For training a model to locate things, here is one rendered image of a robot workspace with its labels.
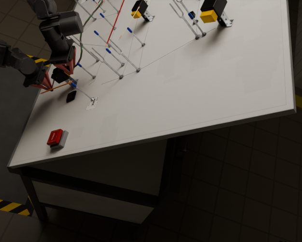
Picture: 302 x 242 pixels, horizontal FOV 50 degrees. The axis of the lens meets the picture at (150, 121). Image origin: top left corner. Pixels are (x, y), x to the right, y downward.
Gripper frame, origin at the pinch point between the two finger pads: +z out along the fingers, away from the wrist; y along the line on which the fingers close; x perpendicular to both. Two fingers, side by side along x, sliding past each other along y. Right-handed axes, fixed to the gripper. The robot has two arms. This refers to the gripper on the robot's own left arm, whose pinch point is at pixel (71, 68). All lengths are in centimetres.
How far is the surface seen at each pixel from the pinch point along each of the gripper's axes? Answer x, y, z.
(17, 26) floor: 103, 126, 67
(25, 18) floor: 99, 137, 67
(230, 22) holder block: -55, -7, -18
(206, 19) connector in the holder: -49, -11, -22
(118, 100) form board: -20.2, -17.7, -1.6
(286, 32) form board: -66, -19, -23
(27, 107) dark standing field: 80, 55, 84
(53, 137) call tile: 3.0, -25.6, 5.3
